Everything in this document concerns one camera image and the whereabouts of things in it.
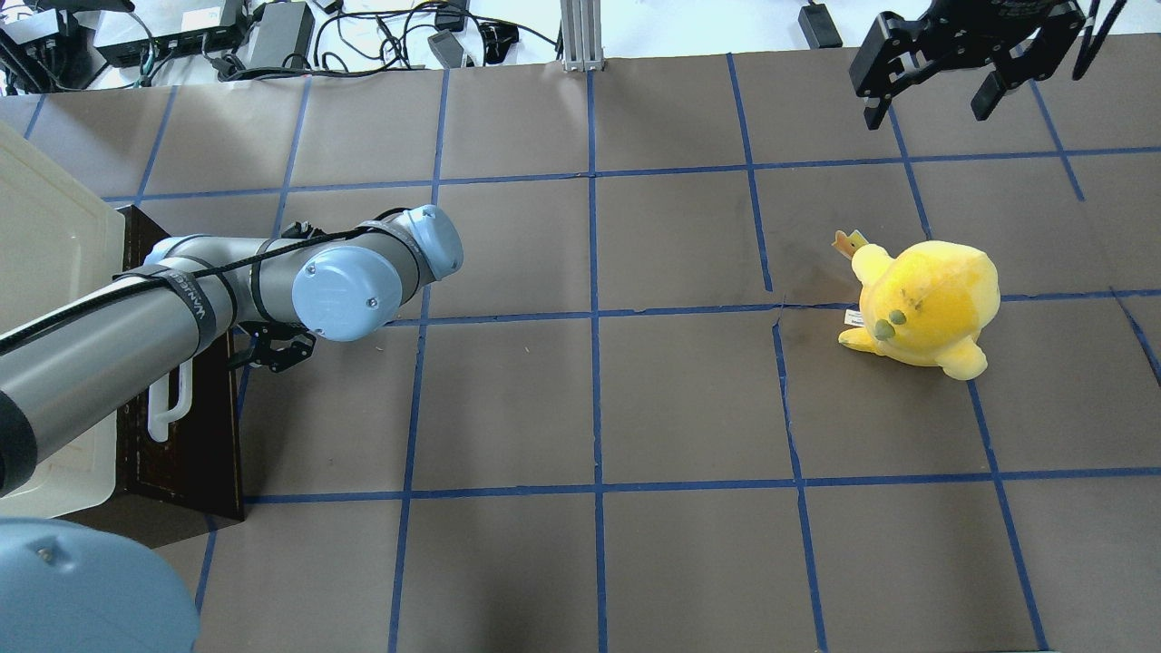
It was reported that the black power adapter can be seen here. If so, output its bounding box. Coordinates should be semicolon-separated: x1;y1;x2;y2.
796;1;844;50

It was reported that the dark wooden drawer front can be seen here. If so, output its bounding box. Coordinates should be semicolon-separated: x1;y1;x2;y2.
63;204;246;548

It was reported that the aluminium frame post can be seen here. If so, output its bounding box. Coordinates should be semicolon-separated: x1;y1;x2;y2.
560;0;606;72

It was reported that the black network switch box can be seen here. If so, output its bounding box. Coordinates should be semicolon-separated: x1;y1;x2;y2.
93;1;250;69

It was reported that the white plastic drawer handle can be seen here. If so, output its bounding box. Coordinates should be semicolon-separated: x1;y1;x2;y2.
146;359;194;443

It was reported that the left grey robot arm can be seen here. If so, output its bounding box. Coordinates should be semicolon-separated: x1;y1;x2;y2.
3;204;466;652

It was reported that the yellow plush dinosaur toy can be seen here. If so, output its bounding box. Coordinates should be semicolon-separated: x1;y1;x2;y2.
832;230;1002;381

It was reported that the cream plastic cabinet body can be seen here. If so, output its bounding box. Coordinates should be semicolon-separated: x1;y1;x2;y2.
1;123;125;518

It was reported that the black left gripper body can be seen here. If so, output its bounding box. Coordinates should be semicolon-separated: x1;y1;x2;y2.
228;324;317;373

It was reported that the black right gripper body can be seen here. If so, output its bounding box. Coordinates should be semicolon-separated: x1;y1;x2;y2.
915;1;1086;66

